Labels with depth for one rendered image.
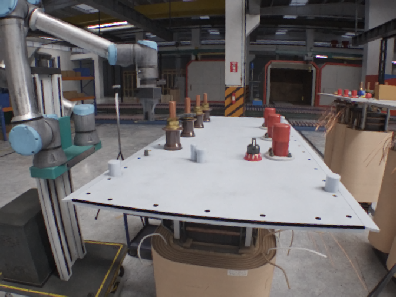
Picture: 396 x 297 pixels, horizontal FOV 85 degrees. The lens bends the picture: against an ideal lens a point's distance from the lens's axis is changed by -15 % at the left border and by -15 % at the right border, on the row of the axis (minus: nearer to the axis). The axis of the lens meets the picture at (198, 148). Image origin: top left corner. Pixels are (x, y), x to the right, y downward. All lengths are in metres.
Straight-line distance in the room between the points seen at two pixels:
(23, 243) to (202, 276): 1.31
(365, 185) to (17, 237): 3.66
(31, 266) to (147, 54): 1.56
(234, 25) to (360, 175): 9.50
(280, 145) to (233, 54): 10.74
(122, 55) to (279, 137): 0.73
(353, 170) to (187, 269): 2.94
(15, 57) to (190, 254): 1.09
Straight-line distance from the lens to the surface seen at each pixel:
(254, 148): 0.96
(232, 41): 11.73
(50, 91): 1.84
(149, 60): 1.14
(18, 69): 1.29
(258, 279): 0.93
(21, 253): 1.98
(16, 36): 1.31
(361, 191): 3.68
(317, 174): 0.89
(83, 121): 1.82
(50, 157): 1.45
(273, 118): 1.31
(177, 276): 0.93
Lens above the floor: 1.65
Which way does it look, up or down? 15 degrees down
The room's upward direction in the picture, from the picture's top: straight up
